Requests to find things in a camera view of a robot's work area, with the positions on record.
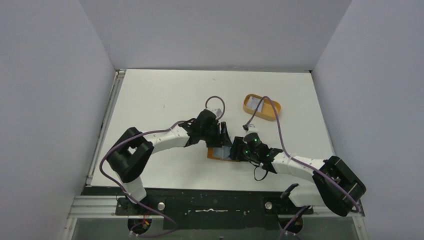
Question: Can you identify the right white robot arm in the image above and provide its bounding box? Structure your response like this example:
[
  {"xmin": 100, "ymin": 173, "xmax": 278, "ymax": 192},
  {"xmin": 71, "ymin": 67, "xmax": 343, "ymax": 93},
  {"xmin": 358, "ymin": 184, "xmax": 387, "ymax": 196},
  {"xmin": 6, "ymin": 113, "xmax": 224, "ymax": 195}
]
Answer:
[{"xmin": 229, "ymin": 132, "xmax": 367, "ymax": 217}]

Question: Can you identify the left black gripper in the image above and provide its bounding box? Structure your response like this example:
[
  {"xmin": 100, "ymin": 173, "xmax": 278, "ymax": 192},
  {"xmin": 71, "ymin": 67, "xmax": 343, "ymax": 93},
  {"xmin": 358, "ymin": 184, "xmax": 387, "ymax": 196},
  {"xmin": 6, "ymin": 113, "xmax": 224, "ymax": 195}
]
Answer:
[{"xmin": 200, "ymin": 122, "xmax": 231, "ymax": 148}]

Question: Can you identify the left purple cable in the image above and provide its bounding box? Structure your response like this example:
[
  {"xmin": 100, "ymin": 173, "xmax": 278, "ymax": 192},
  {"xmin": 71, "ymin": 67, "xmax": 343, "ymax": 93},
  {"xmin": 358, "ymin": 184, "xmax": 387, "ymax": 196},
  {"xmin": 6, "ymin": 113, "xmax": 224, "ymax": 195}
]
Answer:
[{"xmin": 98, "ymin": 96, "xmax": 227, "ymax": 239}]

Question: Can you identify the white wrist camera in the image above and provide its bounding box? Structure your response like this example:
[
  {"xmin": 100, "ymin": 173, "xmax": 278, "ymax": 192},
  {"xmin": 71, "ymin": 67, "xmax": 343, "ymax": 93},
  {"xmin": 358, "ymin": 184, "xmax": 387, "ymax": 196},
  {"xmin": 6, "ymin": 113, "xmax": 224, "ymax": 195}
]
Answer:
[
  {"xmin": 246, "ymin": 124, "xmax": 259, "ymax": 134},
  {"xmin": 211, "ymin": 108, "xmax": 222, "ymax": 118}
]

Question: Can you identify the silver credit card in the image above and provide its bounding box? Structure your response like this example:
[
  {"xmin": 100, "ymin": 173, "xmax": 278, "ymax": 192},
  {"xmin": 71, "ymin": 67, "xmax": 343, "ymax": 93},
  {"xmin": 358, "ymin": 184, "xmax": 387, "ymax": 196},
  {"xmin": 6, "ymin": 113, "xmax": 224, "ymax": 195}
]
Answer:
[{"xmin": 246, "ymin": 95, "xmax": 264, "ymax": 112}]

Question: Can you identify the yellow leather card holder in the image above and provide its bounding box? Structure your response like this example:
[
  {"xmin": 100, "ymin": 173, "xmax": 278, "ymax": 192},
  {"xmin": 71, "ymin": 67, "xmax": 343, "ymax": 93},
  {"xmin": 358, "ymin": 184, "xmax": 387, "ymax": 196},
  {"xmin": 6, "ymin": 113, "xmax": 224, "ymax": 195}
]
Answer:
[{"xmin": 207, "ymin": 146, "xmax": 239, "ymax": 162}]

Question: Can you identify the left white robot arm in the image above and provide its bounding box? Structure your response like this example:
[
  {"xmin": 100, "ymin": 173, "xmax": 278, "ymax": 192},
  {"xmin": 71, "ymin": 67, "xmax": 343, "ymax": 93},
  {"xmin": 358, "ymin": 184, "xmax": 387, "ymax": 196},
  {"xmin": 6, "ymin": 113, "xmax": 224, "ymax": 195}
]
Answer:
[{"xmin": 100, "ymin": 108, "xmax": 232, "ymax": 215}]

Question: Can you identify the orange oval tray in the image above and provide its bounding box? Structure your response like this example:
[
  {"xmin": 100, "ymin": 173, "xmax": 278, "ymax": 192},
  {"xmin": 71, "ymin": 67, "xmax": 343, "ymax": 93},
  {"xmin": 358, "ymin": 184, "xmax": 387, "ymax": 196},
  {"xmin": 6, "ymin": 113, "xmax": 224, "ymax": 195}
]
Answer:
[{"xmin": 242, "ymin": 94, "xmax": 281, "ymax": 121}]

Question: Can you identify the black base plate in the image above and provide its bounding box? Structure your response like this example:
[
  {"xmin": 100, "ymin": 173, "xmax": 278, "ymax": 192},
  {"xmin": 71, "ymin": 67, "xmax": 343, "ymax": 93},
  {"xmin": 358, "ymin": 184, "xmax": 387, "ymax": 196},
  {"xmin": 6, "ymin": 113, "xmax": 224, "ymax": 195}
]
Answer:
[{"xmin": 81, "ymin": 187, "xmax": 314, "ymax": 235}]

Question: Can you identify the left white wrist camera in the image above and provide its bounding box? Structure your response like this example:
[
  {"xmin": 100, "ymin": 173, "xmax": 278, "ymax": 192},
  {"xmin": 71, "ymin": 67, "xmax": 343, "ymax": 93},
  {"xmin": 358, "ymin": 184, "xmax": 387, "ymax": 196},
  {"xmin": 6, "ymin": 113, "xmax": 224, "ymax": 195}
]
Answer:
[{"xmin": 211, "ymin": 108, "xmax": 222, "ymax": 118}]

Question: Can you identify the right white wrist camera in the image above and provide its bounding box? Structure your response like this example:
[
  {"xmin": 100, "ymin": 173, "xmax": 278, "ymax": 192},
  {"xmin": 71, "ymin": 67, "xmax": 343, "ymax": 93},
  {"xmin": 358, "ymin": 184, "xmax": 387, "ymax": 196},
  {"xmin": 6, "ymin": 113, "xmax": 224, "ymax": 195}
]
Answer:
[{"xmin": 246, "ymin": 124, "xmax": 259, "ymax": 134}]

